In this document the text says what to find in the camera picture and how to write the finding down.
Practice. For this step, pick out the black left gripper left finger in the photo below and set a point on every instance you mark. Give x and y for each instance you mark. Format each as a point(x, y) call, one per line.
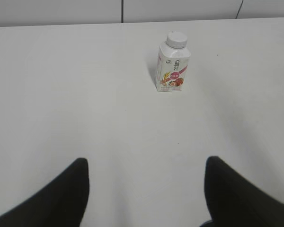
point(61, 203)

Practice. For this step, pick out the white yili changqing yogurt bottle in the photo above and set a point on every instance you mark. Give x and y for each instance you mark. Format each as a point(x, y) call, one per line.
point(171, 68)

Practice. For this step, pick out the white plastic bottle cap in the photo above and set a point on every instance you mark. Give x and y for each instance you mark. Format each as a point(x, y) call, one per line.
point(176, 40)

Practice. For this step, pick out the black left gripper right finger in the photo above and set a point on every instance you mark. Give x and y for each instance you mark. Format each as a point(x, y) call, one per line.
point(233, 201)

